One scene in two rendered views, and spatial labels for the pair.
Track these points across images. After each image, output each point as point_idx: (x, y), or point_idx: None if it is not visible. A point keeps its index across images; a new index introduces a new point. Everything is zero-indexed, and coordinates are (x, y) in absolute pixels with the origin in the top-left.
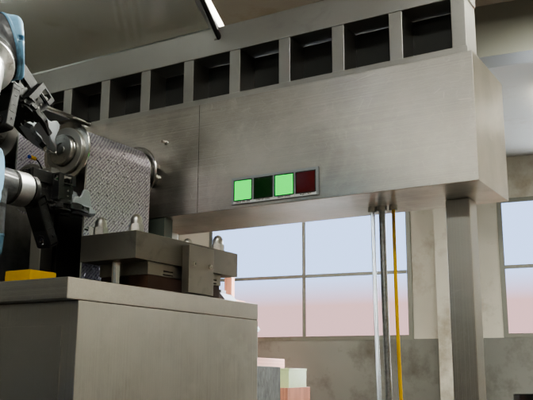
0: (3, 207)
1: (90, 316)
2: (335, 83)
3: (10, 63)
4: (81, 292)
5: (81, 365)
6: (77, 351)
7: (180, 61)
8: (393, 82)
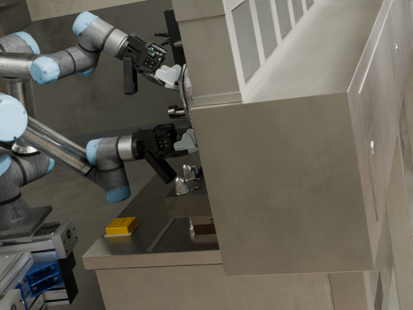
0: (110, 172)
1: (107, 278)
2: None
3: None
4: (94, 264)
5: (109, 306)
6: (103, 299)
7: None
8: None
